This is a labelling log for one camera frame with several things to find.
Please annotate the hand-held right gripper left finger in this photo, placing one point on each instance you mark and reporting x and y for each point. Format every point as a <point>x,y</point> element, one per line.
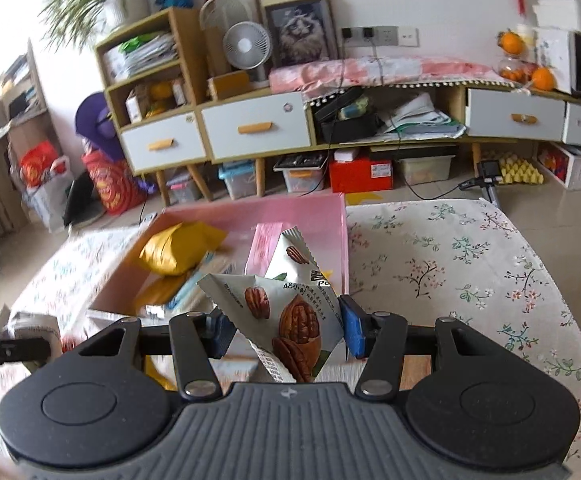
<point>225,332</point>

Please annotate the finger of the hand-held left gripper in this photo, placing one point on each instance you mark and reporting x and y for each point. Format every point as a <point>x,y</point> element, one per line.
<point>10,352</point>

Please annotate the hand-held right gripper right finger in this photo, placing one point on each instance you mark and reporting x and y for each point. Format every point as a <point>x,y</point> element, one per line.
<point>353,327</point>

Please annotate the white packet dark print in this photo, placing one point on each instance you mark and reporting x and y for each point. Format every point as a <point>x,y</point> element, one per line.
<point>33,325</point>

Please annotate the clear long snack packet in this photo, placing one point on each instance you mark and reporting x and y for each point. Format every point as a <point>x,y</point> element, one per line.
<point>198,285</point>

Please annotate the white nut snack packet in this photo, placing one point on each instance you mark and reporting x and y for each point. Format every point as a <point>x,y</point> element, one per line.
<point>290,320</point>

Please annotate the yellow snack packet white label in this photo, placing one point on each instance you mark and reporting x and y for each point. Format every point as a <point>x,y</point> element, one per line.
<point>163,295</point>

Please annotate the pink snack packet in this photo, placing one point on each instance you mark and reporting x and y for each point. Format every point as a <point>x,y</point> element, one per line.
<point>263,250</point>

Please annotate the yellow pillow snack packet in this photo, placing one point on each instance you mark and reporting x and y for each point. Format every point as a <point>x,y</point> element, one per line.
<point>180,247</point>

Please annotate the pink cardboard box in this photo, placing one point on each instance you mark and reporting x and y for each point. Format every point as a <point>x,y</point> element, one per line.
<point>315,230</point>

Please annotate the floral tablecloth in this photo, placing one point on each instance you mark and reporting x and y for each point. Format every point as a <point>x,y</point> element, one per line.
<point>445,270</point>

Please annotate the clear plastic storage box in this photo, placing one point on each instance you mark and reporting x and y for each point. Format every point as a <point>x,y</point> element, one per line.
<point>423,172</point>
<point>185,190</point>

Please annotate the blue lid plastic box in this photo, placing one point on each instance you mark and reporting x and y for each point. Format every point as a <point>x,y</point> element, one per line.
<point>240,182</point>

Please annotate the red flat box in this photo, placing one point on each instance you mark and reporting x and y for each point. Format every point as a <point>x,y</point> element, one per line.
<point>360,175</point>

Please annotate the clear box black lid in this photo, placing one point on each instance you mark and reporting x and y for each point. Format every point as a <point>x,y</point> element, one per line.
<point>300,180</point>

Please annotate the white paper bag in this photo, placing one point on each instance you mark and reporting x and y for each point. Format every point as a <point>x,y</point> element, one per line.
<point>50,200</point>

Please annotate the black laptop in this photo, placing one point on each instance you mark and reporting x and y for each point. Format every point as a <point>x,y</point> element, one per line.
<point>78,202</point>

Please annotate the red printed bag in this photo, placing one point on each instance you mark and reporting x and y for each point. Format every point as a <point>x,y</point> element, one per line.
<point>113,182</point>

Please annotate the red gift bag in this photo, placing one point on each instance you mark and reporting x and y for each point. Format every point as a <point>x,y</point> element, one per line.
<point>38,165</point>

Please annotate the black storage box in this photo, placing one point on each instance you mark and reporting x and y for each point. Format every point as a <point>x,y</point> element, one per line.
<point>350,130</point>

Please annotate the black floor device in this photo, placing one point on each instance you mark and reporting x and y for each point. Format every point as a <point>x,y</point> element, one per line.
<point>490,170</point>

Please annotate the stack of papers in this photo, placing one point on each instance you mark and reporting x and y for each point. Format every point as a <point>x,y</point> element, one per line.
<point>420,115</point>

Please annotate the yellow egg tray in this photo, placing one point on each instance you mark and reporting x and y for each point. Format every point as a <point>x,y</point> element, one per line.
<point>520,170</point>

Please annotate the small white carton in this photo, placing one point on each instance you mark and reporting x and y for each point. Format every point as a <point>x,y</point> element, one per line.
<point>134,107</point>

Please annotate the purple plush toy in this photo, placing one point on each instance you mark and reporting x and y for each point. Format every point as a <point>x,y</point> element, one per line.
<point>95,125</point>

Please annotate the yellow round fruit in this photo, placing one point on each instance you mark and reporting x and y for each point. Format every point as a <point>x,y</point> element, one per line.
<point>160,91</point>

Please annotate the pink floral cloth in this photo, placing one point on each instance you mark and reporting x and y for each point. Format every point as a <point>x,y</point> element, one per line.
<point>395,67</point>

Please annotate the wooden bookshelf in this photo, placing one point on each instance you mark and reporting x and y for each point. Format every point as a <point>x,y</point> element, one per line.
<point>35,90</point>

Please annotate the wooden tv cabinet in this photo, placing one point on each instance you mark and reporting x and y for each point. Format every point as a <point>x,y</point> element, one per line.
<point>190,60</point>

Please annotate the pile of documents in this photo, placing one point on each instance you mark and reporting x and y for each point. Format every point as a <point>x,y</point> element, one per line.
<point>140,57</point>

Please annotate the small white desk fan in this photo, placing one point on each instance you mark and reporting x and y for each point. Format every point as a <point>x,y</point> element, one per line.
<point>247,45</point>

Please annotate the framed cat picture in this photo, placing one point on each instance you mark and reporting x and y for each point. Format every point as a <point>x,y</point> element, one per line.
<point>300,35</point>

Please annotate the clear jar of oranges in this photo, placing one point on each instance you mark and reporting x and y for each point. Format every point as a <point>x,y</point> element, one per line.
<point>515,71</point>

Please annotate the orange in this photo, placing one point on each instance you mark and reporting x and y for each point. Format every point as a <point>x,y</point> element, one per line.
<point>543,79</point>
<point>511,43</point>

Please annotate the large white fan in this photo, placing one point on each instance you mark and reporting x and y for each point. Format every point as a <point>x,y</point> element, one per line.
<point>215,15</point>

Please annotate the white printed carton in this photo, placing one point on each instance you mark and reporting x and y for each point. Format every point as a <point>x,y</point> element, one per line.
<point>555,55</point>

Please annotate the potted green plant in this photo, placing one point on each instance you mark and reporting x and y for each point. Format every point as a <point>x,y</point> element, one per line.
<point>120,7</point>

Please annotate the white foam box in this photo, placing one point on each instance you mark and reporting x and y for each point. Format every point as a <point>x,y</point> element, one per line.
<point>560,12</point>

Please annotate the wall socket panel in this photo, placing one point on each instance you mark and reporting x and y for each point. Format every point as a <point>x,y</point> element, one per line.
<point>405,36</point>

